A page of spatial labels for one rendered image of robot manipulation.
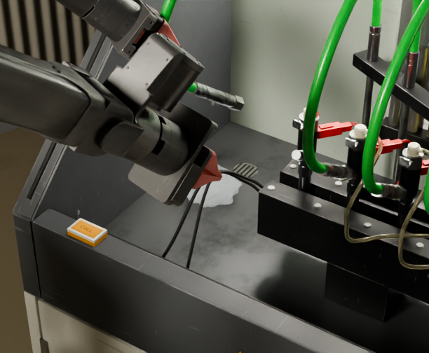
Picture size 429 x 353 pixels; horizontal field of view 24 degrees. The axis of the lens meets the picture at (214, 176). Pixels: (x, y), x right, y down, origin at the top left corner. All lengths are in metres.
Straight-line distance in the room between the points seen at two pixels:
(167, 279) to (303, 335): 0.21
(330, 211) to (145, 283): 0.28
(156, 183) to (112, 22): 0.28
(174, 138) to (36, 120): 0.22
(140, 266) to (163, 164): 0.38
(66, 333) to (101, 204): 0.21
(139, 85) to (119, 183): 0.69
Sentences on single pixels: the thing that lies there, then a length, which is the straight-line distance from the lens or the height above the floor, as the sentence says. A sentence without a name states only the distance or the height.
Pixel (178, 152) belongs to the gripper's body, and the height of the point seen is 1.28.
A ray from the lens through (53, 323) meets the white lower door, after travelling 1.64.
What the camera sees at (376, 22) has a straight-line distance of 1.57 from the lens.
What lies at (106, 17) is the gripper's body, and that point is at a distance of 1.29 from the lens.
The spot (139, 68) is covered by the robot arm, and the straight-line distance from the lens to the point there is 1.00.
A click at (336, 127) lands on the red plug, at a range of 1.47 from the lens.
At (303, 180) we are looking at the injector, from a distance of 1.50.
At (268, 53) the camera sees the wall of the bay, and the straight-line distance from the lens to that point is 1.81.
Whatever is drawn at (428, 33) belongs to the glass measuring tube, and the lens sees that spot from 1.60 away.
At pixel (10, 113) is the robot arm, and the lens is 0.85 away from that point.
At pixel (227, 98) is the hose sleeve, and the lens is 1.44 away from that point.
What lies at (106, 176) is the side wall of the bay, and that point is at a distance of 1.64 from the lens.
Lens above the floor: 1.89
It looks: 36 degrees down
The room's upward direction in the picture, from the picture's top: straight up
